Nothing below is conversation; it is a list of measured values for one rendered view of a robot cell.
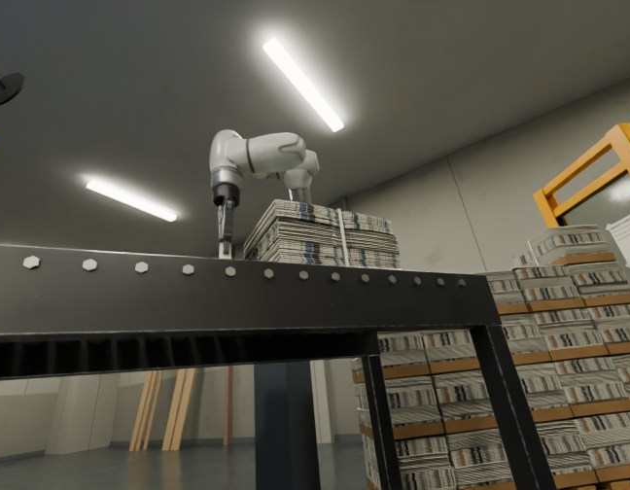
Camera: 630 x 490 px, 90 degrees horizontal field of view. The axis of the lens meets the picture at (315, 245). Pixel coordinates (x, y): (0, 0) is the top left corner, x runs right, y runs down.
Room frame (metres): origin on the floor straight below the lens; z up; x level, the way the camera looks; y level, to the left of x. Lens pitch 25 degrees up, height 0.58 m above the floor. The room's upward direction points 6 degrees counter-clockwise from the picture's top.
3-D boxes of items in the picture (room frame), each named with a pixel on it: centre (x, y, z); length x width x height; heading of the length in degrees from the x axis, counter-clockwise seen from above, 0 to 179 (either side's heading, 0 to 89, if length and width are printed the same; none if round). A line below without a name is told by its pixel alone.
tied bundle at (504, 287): (1.77, -0.85, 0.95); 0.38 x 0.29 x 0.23; 5
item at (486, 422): (1.75, -0.72, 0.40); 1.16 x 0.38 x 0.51; 96
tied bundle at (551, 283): (1.79, -1.14, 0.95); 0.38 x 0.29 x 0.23; 7
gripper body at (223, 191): (0.76, 0.24, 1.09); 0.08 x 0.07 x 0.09; 25
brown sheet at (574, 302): (1.79, -1.15, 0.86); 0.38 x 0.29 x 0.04; 7
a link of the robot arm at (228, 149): (0.76, 0.23, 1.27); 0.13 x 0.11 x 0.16; 87
